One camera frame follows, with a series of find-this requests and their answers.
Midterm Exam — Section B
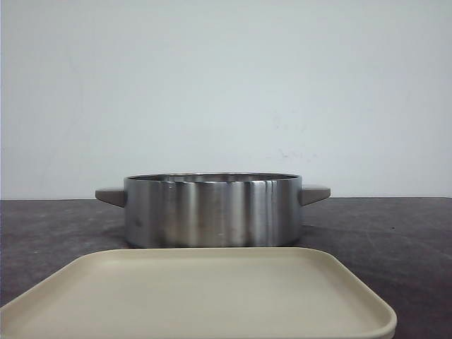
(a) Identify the cream rectangular plastic tray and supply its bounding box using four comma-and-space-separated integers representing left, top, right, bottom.
1, 247, 397, 338

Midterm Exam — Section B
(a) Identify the stainless steel steamer pot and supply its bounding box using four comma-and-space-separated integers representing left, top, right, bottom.
95, 172, 331, 248

